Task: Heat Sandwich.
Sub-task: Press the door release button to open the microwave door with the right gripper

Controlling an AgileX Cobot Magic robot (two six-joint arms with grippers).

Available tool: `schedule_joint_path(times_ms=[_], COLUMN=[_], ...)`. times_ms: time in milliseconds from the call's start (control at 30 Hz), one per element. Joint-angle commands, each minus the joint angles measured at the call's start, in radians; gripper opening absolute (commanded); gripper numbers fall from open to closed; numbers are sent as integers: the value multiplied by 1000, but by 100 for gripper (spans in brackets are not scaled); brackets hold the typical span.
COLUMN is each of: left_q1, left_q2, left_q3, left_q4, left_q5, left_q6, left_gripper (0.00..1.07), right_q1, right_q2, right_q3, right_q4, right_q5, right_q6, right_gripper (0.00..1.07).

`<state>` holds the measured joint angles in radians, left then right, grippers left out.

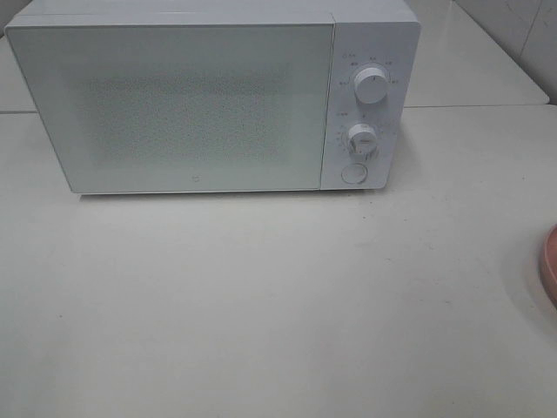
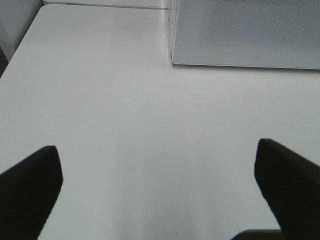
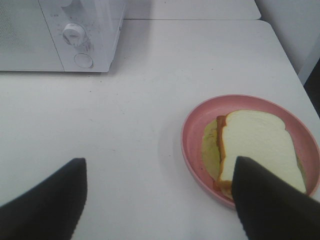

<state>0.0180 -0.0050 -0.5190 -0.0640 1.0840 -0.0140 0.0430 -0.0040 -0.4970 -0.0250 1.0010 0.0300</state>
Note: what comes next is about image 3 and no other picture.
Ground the white microwave door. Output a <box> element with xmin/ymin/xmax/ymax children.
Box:
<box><xmin>0</xmin><ymin>0</ymin><xmax>64</xmax><ymax>72</ymax></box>

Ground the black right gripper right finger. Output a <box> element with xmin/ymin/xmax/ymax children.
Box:
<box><xmin>231</xmin><ymin>156</ymin><xmax>320</xmax><ymax>240</ymax></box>

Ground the pink round plate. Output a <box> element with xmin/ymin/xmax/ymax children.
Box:
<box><xmin>180</xmin><ymin>94</ymin><xmax>320</xmax><ymax>209</ymax></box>

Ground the white microwave oven body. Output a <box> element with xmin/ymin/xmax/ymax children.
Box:
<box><xmin>0</xmin><ymin>0</ymin><xmax>126</xmax><ymax>72</ymax></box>

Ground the white bread sandwich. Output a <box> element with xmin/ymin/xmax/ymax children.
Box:
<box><xmin>216</xmin><ymin>109</ymin><xmax>307</xmax><ymax>199</ymax></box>

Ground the white adjacent table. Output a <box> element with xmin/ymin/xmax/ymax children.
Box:
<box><xmin>124</xmin><ymin>0</ymin><xmax>262</xmax><ymax>20</ymax></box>

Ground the white lower timer knob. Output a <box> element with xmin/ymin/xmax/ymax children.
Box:
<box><xmin>62</xmin><ymin>23</ymin><xmax>88</xmax><ymax>47</ymax></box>

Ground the round white door button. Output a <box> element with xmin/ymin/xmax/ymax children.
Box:
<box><xmin>73</xmin><ymin>53</ymin><xmax>94</xmax><ymax>69</ymax></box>

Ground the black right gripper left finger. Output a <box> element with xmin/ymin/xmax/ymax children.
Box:
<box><xmin>0</xmin><ymin>158</ymin><xmax>88</xmax><ymax>240</ymax></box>

